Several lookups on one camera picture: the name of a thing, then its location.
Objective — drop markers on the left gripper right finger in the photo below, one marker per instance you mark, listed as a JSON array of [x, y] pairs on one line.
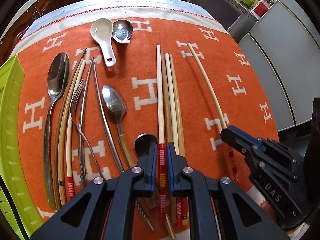
[[218, 209]]

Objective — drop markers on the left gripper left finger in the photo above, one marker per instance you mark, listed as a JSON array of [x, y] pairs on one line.
[[104, 209]]

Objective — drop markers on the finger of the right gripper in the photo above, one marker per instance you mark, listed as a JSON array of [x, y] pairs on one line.
[[236, 138], [246, 134]]

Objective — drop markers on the brown wooden chopstick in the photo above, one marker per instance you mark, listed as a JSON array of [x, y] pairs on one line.
[[168, 138]]

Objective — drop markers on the tan wooden chopstick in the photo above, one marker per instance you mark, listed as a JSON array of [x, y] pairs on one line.
[[180, 137]]

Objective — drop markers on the steel chopstick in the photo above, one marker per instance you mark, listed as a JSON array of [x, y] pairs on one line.
[[81, 126], [106, 126]]

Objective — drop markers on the small dark steel spoon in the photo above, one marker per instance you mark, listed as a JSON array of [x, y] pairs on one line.
[[143, 142]]

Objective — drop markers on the light bamboo chopstick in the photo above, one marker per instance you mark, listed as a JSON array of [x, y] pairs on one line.
[[62, 135]]

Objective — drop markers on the steel spoon with wooden handle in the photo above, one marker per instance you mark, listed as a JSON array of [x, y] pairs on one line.
[[117, 107]]

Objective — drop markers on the steel fork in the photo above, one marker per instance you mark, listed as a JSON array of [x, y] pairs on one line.
[[72, 115]]

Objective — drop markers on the dark wooden chopstick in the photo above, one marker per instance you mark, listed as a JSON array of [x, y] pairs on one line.
[[57, 130]]

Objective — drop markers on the large steel spoon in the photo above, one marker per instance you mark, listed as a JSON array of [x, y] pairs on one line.
[[56, 84]]

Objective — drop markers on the short steel soup spoon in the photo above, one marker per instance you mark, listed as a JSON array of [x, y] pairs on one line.
[[122, 31]]

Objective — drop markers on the white ceramic soup spoon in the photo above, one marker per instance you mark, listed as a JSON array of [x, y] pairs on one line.
[[101, 32]]

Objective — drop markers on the pale chopstick red handle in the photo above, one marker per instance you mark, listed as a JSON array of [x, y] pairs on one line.
[[161, 136]]

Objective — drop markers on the green plastic utensil tray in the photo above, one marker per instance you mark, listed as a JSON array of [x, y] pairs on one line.
[[12, 75]]

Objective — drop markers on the grey refrigerator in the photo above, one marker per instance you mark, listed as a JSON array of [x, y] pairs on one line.
[[283, 47]]

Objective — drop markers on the orange blanket with H pattern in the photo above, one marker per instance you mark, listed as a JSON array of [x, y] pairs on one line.
[[185, 36]]

